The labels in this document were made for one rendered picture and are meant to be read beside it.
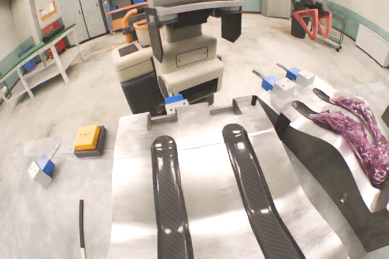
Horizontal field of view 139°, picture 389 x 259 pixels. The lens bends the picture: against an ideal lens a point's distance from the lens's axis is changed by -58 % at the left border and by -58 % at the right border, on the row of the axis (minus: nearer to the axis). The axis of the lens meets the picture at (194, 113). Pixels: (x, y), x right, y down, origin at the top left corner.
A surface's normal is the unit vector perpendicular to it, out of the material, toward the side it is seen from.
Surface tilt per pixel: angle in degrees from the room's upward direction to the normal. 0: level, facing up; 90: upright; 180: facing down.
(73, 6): 90
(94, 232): 0
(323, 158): 90
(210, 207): 1
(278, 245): 28
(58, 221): 0
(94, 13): 90
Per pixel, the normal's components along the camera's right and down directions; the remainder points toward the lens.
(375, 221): -0.89, 0.36
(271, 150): -0.07, -0.67
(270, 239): -0.07, -0.95
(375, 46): -0.98, 0.17
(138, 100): 0.48, 0.59
